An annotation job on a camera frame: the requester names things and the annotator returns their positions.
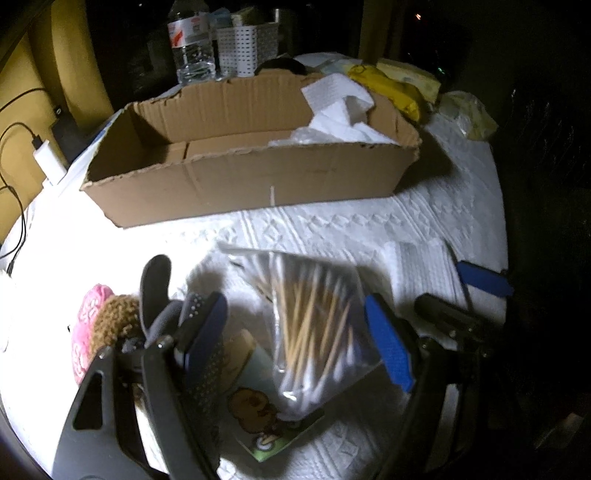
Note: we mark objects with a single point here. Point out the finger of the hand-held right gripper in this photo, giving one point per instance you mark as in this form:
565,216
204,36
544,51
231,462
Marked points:
443,313
485,278

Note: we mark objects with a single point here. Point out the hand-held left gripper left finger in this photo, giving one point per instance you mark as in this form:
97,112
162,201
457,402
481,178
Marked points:
208,333

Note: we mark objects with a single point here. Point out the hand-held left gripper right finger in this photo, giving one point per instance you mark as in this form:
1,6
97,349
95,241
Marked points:
390,344

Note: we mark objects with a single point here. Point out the grey dotted glove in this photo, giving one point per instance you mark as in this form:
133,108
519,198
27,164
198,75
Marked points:
156,295

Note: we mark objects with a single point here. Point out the clear bag of cotton swabs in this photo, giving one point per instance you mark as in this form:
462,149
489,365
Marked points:
307,323

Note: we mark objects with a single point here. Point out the brown cardboard box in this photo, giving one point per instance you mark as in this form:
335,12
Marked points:
240,184

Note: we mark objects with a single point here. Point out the white folded tissue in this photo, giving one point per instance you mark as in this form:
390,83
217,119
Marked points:
422,270

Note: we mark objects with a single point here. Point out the green cartoon card packet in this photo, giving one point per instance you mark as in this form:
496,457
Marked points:
258,406

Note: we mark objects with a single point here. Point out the brown fuzzy plush toy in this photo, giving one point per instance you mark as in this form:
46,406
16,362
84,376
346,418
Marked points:
116,318

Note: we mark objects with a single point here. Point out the pink plush toy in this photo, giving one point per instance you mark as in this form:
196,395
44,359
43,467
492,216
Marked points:
85,323

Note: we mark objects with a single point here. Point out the white textured tablecloth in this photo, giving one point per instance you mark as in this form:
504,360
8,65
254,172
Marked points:
351,217

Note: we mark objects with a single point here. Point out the clear crumpled plastic bag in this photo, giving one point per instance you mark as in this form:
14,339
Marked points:
468,113

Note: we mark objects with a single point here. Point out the pale yellow packet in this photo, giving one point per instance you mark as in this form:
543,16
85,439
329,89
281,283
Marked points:
415,78

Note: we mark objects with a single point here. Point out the yellow plastic bag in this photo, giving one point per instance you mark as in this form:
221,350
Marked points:
383,85

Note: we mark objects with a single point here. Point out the clear plastic wrap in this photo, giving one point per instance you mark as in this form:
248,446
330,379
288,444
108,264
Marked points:
307,136

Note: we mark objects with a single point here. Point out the white crumpled paper towel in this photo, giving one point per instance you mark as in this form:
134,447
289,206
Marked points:
333,99

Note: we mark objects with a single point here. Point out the white charger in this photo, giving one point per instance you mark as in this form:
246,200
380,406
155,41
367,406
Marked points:
48,159

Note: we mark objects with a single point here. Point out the dark flat device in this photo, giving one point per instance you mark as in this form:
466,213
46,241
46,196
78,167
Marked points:
67,136

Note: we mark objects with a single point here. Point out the black cloth object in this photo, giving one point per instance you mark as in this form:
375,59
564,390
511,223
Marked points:
282,64

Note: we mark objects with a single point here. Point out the white perforated basket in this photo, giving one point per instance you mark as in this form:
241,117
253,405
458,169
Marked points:
247,48

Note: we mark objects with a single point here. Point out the clear plastic water bottle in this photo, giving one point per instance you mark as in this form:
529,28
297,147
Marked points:
191,41

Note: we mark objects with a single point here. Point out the metal cup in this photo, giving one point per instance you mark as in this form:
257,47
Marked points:
282,27

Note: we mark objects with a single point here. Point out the yellow chair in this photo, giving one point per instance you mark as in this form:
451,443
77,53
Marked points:
69,46

